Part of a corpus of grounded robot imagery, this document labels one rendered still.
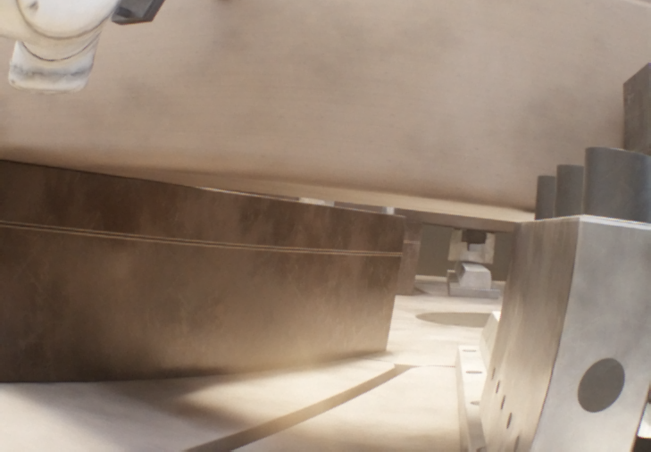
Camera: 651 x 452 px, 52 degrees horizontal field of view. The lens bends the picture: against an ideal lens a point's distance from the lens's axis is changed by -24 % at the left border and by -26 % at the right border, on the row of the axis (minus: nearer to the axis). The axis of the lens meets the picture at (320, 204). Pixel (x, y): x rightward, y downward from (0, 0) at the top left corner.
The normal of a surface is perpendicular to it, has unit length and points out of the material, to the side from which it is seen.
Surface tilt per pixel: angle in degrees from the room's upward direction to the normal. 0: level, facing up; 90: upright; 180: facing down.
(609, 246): 90
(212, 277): 90
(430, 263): 90
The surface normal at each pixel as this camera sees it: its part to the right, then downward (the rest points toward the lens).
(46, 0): 0.40, 0.16
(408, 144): -0.25, -0.04
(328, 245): 0.86, 0.09
